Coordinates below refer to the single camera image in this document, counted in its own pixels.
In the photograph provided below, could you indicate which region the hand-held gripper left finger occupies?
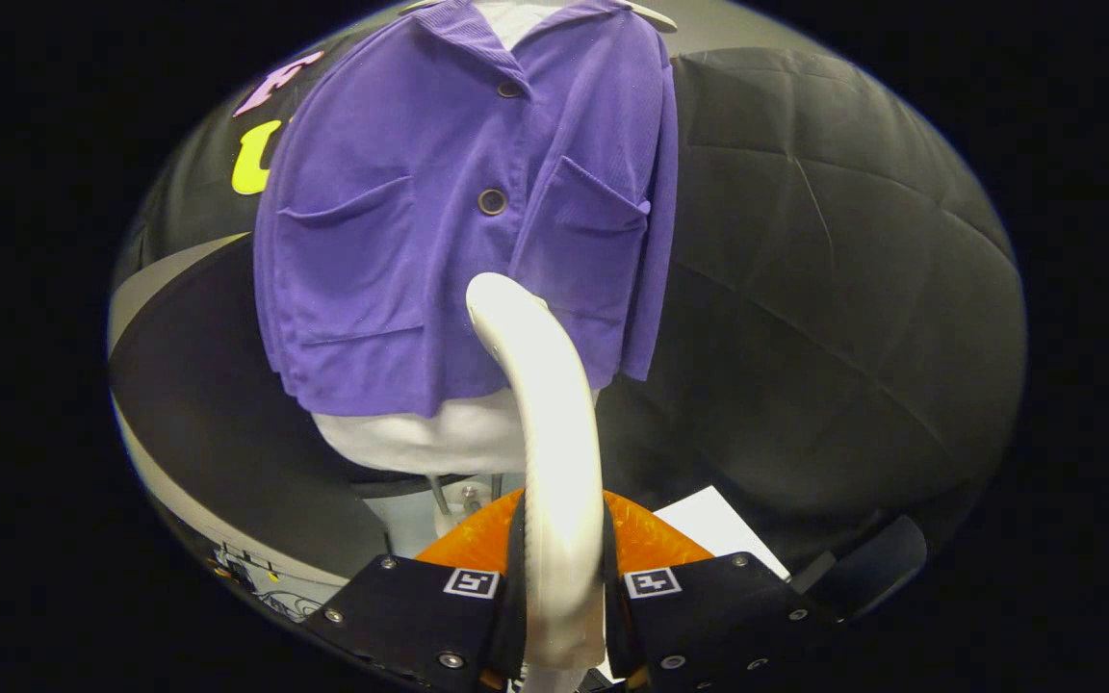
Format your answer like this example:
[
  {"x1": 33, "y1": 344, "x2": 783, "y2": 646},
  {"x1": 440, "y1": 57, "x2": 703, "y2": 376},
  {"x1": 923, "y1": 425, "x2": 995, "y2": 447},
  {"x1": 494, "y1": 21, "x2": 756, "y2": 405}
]
[{"x1": 302, "y1": 486, "x2": 529, "y2": 693}]

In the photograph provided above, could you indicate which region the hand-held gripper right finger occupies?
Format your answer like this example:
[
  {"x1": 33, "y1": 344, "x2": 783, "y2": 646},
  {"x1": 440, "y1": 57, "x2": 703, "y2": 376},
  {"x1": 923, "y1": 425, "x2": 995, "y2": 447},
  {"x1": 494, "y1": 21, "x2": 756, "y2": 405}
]
[{"x1": 601, "y1": 488, "x2": 839, "y2": 693}]

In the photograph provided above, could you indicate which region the white garment steamer with hose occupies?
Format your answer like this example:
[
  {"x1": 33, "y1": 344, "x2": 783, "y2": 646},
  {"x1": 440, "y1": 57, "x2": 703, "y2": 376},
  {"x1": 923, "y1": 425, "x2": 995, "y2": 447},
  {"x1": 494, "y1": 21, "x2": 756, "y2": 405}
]
[{"x1": 465, "y1": 272, "x2": 609, "y2": 693}]

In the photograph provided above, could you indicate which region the purple corduroy jacket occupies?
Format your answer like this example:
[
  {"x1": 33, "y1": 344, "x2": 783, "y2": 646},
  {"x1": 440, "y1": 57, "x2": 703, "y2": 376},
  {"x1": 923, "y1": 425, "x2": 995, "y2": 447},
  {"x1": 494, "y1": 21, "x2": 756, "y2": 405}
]
[{"x1": 253, "y1": 0, "x2": 681, "y2": 420}]

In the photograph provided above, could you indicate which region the white clothes hanger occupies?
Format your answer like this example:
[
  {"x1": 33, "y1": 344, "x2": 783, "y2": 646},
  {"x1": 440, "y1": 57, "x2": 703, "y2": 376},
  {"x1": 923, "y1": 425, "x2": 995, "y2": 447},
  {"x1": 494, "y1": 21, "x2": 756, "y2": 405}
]
[{"x1": 400, "y1": 0, "x2": 679, "y2": 32}]

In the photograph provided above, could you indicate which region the white flat sheet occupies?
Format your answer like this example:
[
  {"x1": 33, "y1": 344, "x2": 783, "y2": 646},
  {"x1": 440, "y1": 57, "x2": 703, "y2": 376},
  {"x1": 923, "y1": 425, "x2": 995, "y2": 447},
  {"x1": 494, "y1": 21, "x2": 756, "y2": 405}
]
[{"x1": 654, "y1": 486, "x2": 792, "y2": 580}]

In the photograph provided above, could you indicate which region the metal mannequin stand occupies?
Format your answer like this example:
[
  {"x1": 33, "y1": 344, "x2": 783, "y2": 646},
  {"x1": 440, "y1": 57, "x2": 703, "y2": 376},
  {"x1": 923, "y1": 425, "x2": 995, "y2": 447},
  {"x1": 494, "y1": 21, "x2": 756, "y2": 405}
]
[{"x1": 427, "y1": 472, "x2": 509, "y2": 538}]

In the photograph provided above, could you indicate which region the white mannequin torso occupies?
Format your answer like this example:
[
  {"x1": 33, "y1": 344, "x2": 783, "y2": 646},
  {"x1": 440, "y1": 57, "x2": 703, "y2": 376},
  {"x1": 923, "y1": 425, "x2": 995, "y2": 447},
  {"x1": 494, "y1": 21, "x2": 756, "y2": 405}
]
[{"x1": 312, "y1": 0, "x2": 604, "y2": 477}]

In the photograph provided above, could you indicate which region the grey cabinet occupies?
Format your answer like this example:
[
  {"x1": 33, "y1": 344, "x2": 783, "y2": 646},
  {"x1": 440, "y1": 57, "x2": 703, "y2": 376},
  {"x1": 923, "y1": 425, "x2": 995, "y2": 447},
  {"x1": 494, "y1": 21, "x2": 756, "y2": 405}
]
[{"x1": 108, "y1": 231, "x2": 394, "y2": 622}]

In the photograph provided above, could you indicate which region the bundle of cables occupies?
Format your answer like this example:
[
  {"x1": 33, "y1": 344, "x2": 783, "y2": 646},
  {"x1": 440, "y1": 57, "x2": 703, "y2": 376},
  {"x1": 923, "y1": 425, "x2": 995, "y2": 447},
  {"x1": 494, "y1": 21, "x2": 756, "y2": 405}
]
[{"x1": 211, "y1": 544, "x2": 326, "y2": 623}]

